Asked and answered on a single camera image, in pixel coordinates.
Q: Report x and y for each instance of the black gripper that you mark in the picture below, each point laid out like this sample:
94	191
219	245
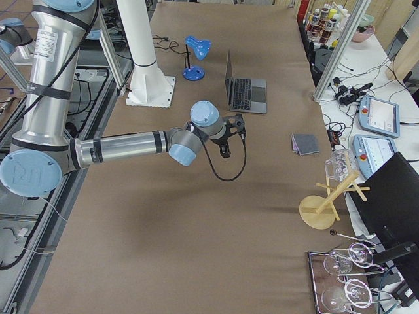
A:
219	141

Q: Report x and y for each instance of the grey laptop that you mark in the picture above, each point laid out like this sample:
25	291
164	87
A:
247	95

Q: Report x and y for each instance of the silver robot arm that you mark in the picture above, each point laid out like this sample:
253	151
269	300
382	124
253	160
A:
40	154

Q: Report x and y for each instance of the folded grey cloth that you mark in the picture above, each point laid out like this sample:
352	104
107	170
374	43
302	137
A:
304	144

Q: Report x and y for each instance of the blue desk lamp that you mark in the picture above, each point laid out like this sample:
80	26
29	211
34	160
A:
200	49

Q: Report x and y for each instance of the wooden mug tree stand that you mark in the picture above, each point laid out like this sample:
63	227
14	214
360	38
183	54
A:
319	212

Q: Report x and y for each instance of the clear glass mug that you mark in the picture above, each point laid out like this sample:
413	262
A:
340	164

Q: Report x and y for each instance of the lower teach pendant tablet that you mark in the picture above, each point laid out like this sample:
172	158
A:
372	152

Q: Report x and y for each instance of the teach pendant tablet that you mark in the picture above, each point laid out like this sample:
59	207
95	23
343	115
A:
372	152
379	116

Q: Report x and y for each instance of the upper teach pendant tablet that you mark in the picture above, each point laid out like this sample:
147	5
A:
379	116

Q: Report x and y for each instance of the pink bowl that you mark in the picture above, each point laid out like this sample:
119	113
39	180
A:
363	34

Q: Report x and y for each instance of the black office chair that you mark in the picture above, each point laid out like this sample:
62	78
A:
391	211

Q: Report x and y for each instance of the wine glass rack tray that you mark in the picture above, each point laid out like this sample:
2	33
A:
339	277

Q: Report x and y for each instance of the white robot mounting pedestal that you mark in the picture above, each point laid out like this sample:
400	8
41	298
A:
148	86

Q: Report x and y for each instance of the aluminium frame post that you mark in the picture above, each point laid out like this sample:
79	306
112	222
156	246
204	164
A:
348	32

